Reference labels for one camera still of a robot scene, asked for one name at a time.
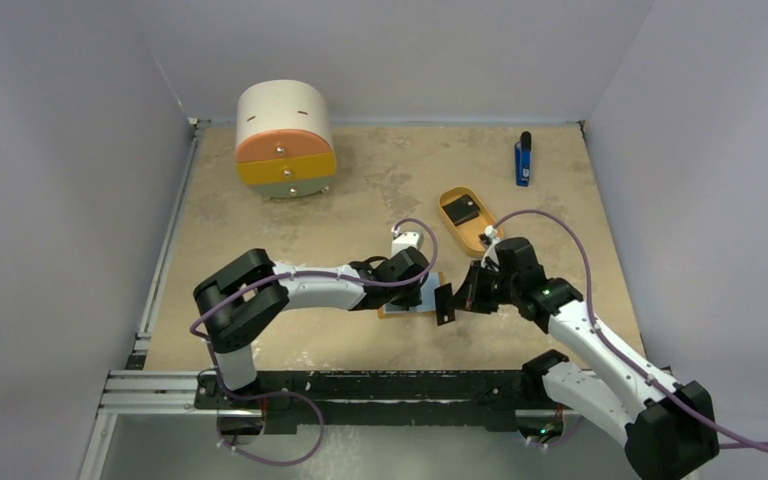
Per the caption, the orange leather card holder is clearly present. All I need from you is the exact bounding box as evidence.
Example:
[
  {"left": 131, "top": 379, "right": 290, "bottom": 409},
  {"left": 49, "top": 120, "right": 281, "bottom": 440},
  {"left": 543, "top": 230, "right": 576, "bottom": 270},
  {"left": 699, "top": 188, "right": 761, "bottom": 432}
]
[{"left": 377, "top": 272, "right": 446, "bottom": 318}]

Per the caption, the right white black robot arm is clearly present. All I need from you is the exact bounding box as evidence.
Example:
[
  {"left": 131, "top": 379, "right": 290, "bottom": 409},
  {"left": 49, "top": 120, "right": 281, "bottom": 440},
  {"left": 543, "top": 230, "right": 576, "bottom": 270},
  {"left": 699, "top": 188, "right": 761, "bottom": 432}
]
[{"left": 450, "top": 234, "right": 720, "bottom": 479}]

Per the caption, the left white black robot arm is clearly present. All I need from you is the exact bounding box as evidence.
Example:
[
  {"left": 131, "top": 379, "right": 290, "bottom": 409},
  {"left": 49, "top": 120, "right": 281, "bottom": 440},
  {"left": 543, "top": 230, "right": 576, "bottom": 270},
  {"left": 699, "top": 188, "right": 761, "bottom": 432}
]
[{"left": 193, "top": 246, "right": 431, "bottom": 409}]

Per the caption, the tan oval tray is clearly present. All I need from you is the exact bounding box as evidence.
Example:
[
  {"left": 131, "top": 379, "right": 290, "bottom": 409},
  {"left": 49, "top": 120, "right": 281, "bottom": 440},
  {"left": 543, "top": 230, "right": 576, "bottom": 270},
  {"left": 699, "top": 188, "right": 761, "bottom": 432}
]
[{"left": 437, "top": 186, "right": 496, "bottom": 259}]

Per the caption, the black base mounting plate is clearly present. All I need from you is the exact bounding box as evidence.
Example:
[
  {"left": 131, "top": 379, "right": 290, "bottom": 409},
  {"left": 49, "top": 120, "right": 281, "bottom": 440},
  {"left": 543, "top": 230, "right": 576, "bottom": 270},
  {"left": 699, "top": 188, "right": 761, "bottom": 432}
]
[{"left": 194, "top": 350, "right": 568, "bottom": 434}]

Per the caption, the round mini drawer cabinet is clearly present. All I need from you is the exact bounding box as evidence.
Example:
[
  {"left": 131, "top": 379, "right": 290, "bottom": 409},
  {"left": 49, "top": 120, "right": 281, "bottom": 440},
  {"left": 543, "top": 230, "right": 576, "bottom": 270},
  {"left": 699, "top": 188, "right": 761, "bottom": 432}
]
[{"left": 234, "top": 79, "right": 337, "bottom": 199}]

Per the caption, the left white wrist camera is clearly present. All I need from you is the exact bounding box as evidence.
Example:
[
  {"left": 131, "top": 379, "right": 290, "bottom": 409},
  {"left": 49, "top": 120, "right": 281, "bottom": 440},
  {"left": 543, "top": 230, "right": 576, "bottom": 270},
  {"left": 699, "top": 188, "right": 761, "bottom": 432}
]
[{"left": 390, "top": 227, "right": 424, "bottom": 257}]

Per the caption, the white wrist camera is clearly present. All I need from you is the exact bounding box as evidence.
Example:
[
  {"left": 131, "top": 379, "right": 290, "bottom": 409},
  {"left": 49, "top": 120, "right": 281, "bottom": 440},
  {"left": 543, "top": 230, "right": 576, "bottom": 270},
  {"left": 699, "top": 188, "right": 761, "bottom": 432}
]
[
  {"left": 390, "top": 227, "right": 424, "bottom": 257},
  {"left": 479, "top": 225, "right": 502, "bottom": 267}
]

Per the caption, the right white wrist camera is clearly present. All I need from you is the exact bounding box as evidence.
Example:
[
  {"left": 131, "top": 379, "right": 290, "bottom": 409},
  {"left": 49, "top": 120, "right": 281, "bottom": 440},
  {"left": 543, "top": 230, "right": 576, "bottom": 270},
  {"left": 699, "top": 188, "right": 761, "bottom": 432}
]
[{"left": 479, "top": 225, "right": 502, "bottom": 267}]

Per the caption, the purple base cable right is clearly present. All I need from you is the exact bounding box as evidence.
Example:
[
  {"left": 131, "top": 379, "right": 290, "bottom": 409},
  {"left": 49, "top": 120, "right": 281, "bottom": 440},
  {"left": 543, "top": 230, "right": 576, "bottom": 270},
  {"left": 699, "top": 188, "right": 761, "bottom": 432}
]
[{"left": 526, "top": 413, "right": 584, "bottom": 452}]

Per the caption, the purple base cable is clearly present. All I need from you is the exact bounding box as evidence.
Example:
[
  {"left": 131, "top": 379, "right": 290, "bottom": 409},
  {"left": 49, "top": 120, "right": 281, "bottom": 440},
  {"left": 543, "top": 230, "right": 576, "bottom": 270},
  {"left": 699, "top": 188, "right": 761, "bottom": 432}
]
[
  {"left": 526, "top": 413, "right": 584, "bottom": 452},
  {"left": 214, "top": 388, "right": 326, "bottom": 468}
]

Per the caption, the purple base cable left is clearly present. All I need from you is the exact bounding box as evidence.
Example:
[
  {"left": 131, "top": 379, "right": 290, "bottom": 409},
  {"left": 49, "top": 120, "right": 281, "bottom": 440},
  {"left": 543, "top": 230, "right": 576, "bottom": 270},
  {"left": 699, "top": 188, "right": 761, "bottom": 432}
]
[{"left": 214, "top": 388, "right": 326, "bottom": 468}]

